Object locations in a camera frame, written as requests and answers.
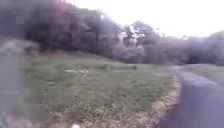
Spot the dark asphalt path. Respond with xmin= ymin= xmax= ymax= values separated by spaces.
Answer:
xmin=159 ymin=64 xmax=224 ymax=128

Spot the dark wood of trees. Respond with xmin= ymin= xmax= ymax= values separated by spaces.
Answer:
xmin=0 ymin=0 xmax=224 ymax=67

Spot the green grass field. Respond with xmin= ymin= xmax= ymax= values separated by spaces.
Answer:
xmin=184 ymin=63 xmax=224 ymax=88

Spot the grass slope with dry edge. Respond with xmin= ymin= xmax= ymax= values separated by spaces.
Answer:
xmin=0 ymin=49 xmax=183 ymax=128

